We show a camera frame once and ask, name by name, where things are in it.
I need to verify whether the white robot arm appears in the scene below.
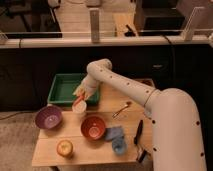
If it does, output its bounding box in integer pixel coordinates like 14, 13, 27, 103
81, 59, 207, 171

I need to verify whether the small black metal object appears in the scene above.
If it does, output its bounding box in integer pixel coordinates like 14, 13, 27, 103
136, 150, 148, 163

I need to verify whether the purple bowl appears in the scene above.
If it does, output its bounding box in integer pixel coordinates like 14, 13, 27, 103
35, 105, 62, 129

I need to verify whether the red pepper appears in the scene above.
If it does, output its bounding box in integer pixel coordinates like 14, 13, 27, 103
73, 95, 84, 106

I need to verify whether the black object on floor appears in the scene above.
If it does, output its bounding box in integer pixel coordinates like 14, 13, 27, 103
124, 25, 136, 37

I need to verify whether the white post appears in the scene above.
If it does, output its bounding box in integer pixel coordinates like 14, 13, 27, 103
89, 8, 100, 43
182, 6, 205, 41

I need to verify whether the right white post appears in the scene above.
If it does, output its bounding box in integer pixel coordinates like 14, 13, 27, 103
182, 6, 205, 41

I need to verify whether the white paper cup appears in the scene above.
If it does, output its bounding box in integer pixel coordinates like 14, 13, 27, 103
72, 101, 87, 117

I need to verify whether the yellow banana piece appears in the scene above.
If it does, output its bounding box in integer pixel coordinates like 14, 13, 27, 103
73, 84, 85, 97

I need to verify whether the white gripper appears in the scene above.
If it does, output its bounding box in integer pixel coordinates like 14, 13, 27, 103
79, 75, 99, 100

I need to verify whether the red bowl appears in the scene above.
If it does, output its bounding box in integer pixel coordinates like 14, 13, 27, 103
80, 116, 106, 140

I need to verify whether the left white post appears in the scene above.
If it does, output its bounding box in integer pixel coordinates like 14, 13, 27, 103
89, 8, 100, 43

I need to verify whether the black spatula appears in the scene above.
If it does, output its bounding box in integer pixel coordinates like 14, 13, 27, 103
134, 120, 143, 145

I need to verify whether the blue cloth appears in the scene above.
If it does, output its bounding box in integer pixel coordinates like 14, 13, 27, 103
105, 126, 124, 141

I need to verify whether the yellow apple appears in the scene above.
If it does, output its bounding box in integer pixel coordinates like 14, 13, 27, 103
56, 140, 73, 158

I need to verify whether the blue plastic cup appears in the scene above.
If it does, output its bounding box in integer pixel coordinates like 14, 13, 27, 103
112, 137, 127, 155

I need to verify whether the white railing bar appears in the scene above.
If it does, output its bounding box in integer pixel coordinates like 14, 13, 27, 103
0, 35, 213, 49

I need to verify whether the green plastic tray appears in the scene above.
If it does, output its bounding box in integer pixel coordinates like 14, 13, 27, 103
47, 72, 101, 107

